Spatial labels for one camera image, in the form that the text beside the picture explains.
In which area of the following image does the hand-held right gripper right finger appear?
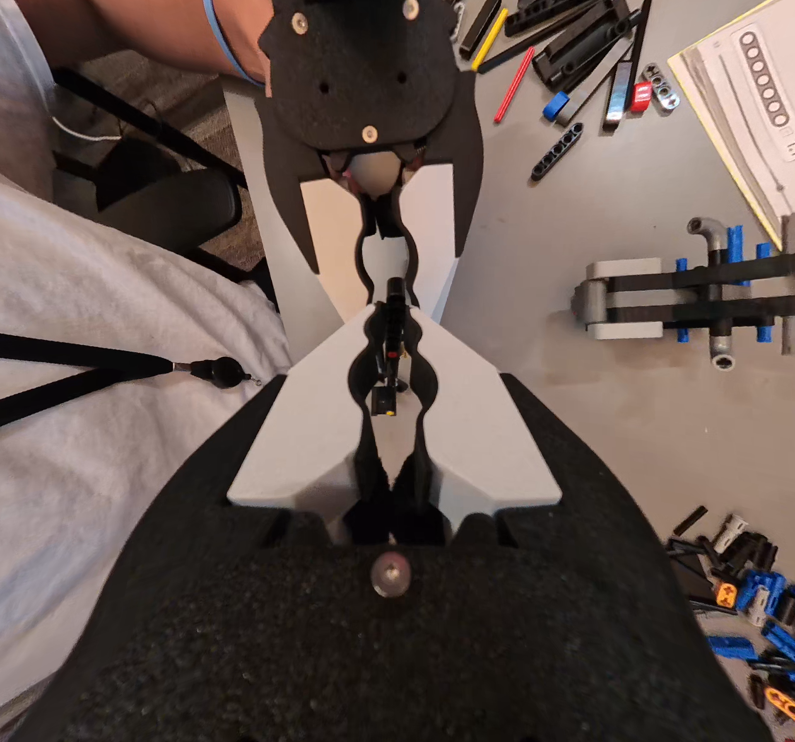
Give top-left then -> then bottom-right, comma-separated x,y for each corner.
412,306 -> 564,539

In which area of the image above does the black office chair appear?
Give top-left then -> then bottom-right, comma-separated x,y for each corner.
53,66 -> 278,305

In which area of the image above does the lego instruction booklet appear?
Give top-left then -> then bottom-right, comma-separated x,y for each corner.
667,0 -> 795,252

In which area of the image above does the person's left forearm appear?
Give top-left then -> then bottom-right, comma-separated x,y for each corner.
0,0 -> 249,81

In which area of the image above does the white cable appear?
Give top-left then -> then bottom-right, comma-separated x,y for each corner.
52,114 -> 123,144

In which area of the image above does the small black lego assembly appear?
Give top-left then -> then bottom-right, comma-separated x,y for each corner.
369,276 -> 414,418

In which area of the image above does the black five hole lego beam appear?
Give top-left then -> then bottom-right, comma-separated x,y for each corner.
530,122 -> 585,182

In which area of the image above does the yellow lego axle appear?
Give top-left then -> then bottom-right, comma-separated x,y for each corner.
471,7 -> 509,72

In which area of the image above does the red lego axle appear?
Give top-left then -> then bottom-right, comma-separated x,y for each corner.
493,46 -> 536,124

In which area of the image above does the pile of mixed lego pieces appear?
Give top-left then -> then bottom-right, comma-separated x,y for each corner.
663,505 -> 795,732

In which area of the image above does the black lanyard strap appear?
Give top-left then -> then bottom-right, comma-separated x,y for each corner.
0,332 -> 259,429

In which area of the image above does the pile of black lego beams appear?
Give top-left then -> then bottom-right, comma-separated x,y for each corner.
435,0 -> 654,133

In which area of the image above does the grey black lego assembly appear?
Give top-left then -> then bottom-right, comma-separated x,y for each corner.
571,216 -> 795,374

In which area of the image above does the blue wristband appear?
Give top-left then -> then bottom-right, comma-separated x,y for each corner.
200,0 -> 268,89

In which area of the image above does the grey short lego beam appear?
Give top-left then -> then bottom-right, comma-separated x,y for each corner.
643,63 -> 681,111

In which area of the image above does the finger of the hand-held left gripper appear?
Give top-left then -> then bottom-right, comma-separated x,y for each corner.
300,180 -> 375,324
399,163 -> 460,324

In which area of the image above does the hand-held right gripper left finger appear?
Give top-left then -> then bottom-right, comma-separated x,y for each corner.
225,302 -> 381,542

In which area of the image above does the person's left hand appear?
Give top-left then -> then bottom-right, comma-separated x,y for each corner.
217,0 -> 277,97

